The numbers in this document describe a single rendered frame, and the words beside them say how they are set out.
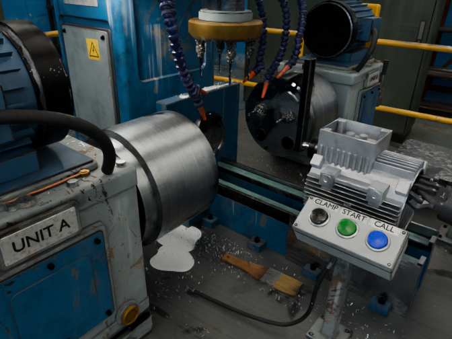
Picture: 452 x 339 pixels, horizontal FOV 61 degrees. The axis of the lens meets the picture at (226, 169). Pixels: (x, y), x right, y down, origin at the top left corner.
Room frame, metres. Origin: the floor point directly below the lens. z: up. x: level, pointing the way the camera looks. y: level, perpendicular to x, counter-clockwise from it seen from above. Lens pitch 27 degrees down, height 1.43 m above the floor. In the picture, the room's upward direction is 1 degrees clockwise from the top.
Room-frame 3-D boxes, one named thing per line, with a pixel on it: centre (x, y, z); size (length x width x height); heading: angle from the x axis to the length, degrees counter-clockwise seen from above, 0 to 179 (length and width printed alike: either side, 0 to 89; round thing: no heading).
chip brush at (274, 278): (0.70, -0.09, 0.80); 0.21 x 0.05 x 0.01; 57
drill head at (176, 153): (0.69, 0.20, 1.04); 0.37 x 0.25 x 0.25; 142
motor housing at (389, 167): (0.74, -0.30, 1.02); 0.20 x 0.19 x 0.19; 52
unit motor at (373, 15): (1.44, -0.44, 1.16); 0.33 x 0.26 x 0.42; 142
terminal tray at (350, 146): (0.77, -0.27, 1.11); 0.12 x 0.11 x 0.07; 52
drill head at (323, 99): (1.22, -0.23, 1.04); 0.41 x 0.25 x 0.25; 142
